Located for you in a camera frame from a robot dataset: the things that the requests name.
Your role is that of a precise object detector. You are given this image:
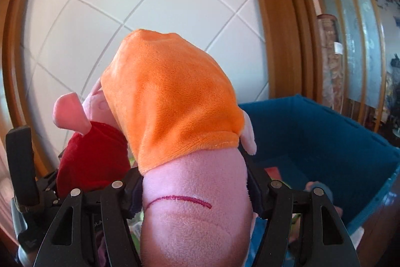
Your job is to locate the blue plastic storage crate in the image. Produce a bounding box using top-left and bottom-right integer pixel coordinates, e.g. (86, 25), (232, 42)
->
(237, 94), (400, 236)

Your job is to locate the pig plush blue shirt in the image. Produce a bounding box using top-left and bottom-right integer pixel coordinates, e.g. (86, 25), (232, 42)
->
(304, 180), (335, 208)

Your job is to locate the wooden door frame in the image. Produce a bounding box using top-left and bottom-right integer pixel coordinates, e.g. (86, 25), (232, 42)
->
(240, 0), (317, 105)

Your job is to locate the patterned rolled mat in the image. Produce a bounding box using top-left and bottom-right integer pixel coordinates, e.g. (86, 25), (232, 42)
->
(316, 14), (347, 113)

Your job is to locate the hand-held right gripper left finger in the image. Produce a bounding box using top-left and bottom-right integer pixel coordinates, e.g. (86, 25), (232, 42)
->
(33, 167), (145, 267)

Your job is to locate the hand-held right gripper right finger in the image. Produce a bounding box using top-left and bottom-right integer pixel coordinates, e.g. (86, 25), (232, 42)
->
(245, 154), (361, 267)

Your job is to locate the pig plush red dress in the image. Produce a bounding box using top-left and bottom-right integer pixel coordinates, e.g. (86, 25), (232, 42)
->
(53, 81), (132, 199)

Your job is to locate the wooden wall trim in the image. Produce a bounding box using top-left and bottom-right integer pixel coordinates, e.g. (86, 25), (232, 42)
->
(0, 0), (65, 175)

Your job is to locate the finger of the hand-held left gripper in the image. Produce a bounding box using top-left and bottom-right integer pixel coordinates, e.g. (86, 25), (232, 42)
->
(5, 126), (36, 214)

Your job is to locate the pig plush orange dress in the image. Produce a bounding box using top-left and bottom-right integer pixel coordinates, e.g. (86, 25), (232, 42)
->
(100, 29), (257, 267)

